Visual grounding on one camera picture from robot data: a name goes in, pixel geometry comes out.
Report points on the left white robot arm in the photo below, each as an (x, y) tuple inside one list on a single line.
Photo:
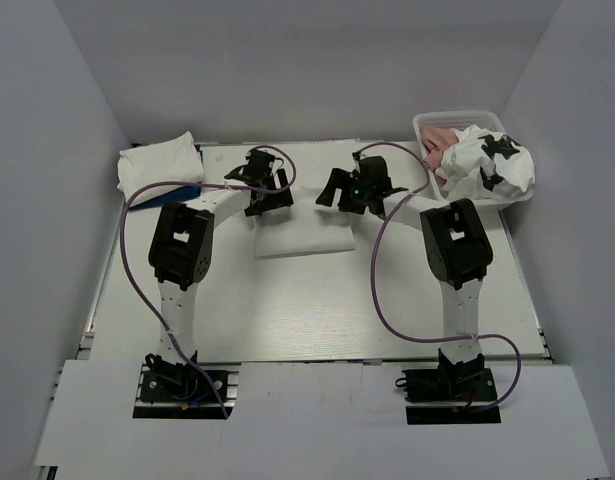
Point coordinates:
[(181, 249)]

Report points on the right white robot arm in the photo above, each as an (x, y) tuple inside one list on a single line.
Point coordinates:
[(457, 249)]

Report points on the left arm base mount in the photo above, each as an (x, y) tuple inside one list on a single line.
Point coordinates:
[(168, 391)]

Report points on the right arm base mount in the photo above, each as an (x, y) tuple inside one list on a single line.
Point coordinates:
[(450, 394)]

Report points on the pink t-shirt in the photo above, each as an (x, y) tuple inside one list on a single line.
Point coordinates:
[(436, 141)]

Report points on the folded blue t-shirt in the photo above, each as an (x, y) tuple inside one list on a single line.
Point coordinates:
[(152, 197)]

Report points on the folded white t-shirt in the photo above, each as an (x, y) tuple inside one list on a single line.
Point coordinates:
[(157, 165)]

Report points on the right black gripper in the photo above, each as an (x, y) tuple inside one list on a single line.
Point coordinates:
[(336, 181)]

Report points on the white black-print t-shirt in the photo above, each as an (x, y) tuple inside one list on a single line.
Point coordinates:
[(485, 165)]

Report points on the white red-print t-shirt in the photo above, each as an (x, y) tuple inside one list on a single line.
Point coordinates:
[(302, 229)]

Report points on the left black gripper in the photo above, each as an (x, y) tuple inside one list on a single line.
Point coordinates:
[(278, 199)]

